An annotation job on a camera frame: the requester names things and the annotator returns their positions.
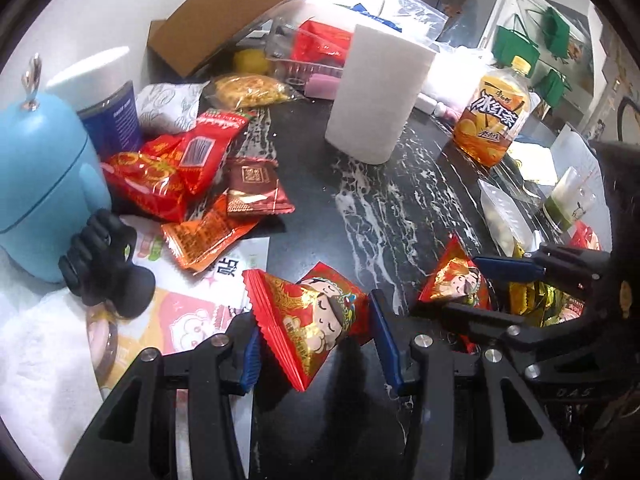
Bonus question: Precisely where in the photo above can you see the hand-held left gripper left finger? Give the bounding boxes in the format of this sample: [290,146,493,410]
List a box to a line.
[60,312,261,480]

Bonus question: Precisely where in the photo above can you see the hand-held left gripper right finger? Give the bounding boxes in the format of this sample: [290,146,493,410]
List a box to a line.
[367,289,581,480]

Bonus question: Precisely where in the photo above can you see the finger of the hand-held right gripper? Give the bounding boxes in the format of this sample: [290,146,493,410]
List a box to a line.
[442,302,531,348]
[472,242,608,283]

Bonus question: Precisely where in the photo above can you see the small red cartoon snack packet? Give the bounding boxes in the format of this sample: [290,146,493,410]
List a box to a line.
[417,232,493,311]

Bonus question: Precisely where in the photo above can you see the large red cartoon snack packet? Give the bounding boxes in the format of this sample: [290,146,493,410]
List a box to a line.
[242,261,373,393]

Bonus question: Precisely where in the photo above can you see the gold snack packets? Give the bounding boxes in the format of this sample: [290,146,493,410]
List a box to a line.
[509,245,583,329]

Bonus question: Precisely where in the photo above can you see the clear bag of nuts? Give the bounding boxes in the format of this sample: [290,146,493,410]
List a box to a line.
[477,177,527,259]

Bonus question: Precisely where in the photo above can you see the pink cartoon paper flyer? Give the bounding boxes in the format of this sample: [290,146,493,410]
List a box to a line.
[97,235,271,393]

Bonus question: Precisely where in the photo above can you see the glass mug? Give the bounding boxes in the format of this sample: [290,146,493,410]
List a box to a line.
[542,165,599,231]

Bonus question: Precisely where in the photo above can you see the yellow paper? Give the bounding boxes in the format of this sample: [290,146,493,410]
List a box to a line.
[510,139,562,187]

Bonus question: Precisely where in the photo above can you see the orange snack packet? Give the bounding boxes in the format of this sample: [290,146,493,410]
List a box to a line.
[161,195,262,273]

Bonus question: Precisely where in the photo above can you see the iced tea bottle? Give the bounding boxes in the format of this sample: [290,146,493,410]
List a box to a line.
[452,55,533,168]

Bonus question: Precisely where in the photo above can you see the black hand-shaped holder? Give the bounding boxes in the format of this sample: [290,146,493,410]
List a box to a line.
[57,210,156,320]

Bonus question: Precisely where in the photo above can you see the brown snack packet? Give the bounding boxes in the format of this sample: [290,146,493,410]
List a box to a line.
[225,156,297,218]

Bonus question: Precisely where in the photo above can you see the pink white tube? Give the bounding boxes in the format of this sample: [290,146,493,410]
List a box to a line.
[417,91,462,119]

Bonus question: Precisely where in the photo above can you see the green tote bag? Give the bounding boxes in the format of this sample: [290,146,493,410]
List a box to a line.
[531,67,571,107]
[537,7,572,59]
[492,12,541,75]

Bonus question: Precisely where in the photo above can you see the red gold-print snack packet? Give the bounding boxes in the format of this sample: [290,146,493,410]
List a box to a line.
[102,135,193,223]

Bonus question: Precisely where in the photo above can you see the white paper towel roll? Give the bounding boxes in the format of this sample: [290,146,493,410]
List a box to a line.
[324,22,436,166]

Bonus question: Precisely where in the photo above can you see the red barcode snack packet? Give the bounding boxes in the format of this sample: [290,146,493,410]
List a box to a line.
[177,109,251,196]

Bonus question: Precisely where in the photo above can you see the pink foam piece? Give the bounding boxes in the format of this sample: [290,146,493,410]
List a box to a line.
[304,72,344,101]

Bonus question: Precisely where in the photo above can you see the clear zip bag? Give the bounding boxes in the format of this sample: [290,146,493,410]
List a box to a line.
[384,0,451,45]

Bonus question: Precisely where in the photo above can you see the white patterned packet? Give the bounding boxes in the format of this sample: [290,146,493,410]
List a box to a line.
[135,82,211,136]

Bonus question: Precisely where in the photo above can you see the yellow round cake packet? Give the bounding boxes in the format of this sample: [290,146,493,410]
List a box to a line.
[207,72,300,109]

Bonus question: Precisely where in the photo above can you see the blue can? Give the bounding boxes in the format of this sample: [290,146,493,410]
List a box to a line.
[77,80,143,161]

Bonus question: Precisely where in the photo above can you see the blue round container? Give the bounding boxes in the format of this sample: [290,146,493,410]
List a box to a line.
[0,54,113,286]

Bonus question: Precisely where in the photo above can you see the red bag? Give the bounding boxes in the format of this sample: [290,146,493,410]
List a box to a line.
[291,20,354,67]

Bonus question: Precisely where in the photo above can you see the clear plastic container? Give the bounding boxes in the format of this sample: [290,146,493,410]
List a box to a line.
[264,16,357,82]

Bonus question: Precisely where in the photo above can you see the cardboard box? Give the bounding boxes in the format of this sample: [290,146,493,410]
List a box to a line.
[147,0,323,79]

